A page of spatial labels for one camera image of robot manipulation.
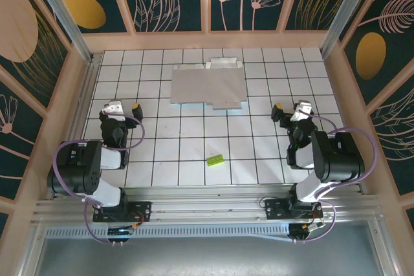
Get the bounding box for white and blue paper box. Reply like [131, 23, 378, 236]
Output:
[170, 58, 248, 111]

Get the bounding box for green toy brick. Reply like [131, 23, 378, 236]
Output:
[206, 153, 226, 169]

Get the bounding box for small circuit board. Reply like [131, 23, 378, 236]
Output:
[108, 228, 135, 241]
[289, 222, 324, 241]

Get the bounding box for grey metal sheet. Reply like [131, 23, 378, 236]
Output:
[35, 239, 386, 276]

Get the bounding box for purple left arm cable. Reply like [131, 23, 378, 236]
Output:
[53, 111, 146, 245]

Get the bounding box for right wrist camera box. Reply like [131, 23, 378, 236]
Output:
[290, 100, 313, 122]

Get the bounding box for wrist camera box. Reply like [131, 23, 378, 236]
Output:
[290, 100, 313, 122]
[102, 100, 125, 121]

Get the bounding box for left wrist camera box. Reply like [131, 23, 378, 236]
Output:
[102, 100, 125, 121]

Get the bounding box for aluminium side rail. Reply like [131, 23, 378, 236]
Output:
[51, 59, 103, 199]

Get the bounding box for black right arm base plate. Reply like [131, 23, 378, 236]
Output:
[264, 198, 323, 220]

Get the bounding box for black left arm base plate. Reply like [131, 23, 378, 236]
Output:
[93, 200, 153, 224]

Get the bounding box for aluminium frame post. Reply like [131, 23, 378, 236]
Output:
[25, 0, 98, 63]
[320, 0, 379, 57]

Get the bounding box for aluminium mounting rail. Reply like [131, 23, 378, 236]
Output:
[32, 188, 386, 225]

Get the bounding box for slotted grey cable duct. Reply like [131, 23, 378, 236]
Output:
[43, 226, 294, 240]

